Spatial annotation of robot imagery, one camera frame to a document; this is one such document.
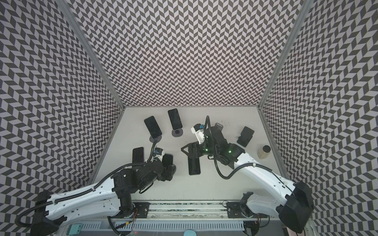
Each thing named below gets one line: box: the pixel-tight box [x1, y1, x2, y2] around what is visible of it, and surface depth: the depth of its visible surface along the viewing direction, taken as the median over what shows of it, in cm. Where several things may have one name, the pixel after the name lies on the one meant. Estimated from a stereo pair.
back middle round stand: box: [171, 127, 184, 138], surface depth 104 cm
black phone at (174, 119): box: [167, 108, 183, 130], surface depth 100 cm
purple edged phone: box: [132, 146, 145, 164], surface depth 93 cm
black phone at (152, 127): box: [143, 115, 162, 139], surface depth 96 cm
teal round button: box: [183, 229, 197, 236], surface depth 67 cm
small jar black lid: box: [262, 145, 272, 153], surface depth 87 cm
